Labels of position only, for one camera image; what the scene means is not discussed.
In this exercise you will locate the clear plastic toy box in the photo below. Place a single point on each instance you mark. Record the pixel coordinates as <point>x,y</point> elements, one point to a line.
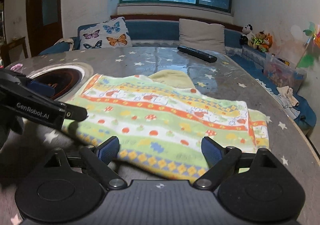
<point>283,75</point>

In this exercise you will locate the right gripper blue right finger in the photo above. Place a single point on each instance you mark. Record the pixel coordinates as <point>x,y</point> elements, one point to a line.
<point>221,161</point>

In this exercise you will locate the white crumpled cloth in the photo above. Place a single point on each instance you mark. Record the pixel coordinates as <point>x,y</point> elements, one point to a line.
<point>286,93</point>

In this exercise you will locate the round black induction hotplate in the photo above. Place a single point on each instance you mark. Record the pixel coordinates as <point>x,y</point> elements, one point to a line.
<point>66,79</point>

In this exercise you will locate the dark wooden door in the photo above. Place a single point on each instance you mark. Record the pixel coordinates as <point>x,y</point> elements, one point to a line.
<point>44,25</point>

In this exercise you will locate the panda plush toy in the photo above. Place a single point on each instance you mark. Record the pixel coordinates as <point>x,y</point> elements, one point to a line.
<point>247,34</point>

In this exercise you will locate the blue sofa bench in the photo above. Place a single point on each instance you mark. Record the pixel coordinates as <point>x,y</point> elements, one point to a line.
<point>163,33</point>

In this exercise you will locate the colourful paper pinwheel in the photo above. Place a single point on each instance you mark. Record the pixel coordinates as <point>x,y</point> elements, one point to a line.
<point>311,47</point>

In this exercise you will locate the colourful patterned children's garment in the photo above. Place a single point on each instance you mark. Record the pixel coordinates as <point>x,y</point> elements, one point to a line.
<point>160,127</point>

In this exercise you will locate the orange and green plush toys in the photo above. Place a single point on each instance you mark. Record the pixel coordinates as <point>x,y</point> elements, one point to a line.
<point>261,41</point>

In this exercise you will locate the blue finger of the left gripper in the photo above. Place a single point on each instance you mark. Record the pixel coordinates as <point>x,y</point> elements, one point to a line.
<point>41,89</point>
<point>75,113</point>

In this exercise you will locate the butterfly print pillow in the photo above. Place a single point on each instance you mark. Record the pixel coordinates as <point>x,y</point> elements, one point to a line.
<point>108,34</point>

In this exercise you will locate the small pink toy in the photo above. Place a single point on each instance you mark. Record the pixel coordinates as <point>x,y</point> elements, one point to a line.
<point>17,68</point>

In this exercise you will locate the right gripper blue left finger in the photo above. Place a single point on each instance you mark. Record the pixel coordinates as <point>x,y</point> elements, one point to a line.
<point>97,160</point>

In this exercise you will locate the black remote control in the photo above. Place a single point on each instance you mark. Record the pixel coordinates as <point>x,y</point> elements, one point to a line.
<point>198,54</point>

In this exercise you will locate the beige cushion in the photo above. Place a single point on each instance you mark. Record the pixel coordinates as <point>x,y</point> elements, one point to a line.
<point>201,35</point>

